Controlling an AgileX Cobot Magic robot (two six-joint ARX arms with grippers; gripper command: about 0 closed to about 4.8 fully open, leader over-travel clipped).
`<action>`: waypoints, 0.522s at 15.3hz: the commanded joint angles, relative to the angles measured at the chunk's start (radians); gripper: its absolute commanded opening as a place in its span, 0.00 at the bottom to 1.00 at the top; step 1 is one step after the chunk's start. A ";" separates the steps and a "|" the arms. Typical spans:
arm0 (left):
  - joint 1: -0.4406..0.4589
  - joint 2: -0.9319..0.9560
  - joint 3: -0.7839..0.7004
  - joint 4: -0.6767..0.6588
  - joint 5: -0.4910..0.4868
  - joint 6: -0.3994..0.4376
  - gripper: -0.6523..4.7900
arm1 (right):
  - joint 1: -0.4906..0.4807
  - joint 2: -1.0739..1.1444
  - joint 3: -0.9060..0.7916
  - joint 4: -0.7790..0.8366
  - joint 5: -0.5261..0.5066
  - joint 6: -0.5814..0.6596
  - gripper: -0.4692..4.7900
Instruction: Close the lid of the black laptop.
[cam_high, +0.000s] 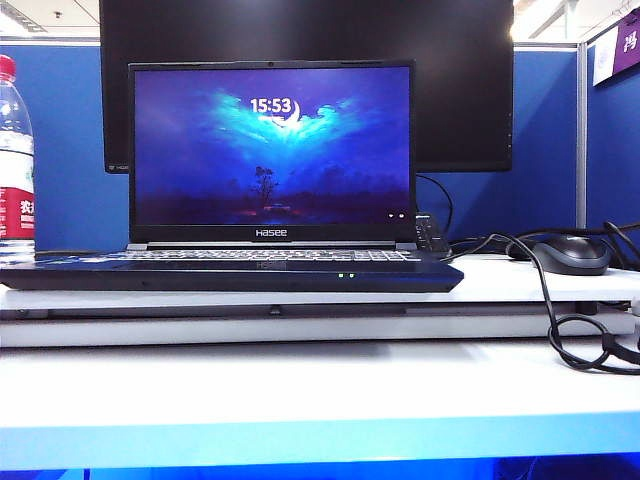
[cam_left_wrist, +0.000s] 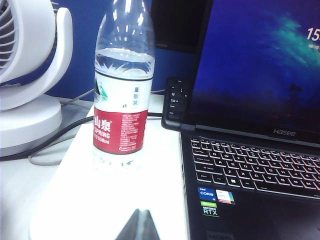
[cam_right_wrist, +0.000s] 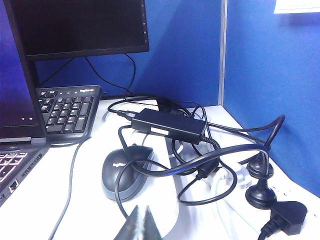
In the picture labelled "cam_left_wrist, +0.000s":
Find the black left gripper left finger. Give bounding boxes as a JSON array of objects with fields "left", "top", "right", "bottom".
[{"left": 114, "top": 208, "right": 143, "bottom": 240}]

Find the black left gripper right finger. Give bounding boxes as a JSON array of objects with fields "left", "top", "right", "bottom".
[{"left": 140, "top": 209, "right": 161, "bottom": 240}]

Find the black laptop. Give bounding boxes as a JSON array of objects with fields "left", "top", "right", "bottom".
[{"left": 178, "top": 0, "right": 320, "bottom": 240}]

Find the white desk riser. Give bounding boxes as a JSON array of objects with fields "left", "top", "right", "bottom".
[{"left": 28, "top": 94, "right": 191, "bottom": 240}]

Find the clear water bottle red label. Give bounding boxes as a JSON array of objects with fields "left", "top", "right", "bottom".
[{"left": 91, "top": 0, "right": 156, "bottom": 176}]

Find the black desktop keyboard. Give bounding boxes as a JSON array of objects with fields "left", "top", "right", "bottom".
[{"left": 161, "top": 76, "right": 197, "bottom": 131}]

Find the wide blue partition panel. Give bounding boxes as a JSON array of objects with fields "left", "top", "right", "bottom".
[{"left": 46, "top": 0, "right": 201, "bottom": 103}]

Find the black computer monitor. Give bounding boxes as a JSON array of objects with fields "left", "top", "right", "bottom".
[{"left": 150, "top": 0, "right": 215, "bottom": 54}]

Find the white desk fan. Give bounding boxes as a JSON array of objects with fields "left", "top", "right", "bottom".
[{"left": 0, "top": 0, "right": 74, "bottom": 158}]

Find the thick black cable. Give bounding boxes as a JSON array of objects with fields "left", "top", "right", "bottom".
[{"left": 0, "top": 111, "right": 165, "bottom": 162}]

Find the thin grey cable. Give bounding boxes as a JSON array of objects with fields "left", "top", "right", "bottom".
[{"left": 59, "top": 88, "right": 166, "bottom": 106}]

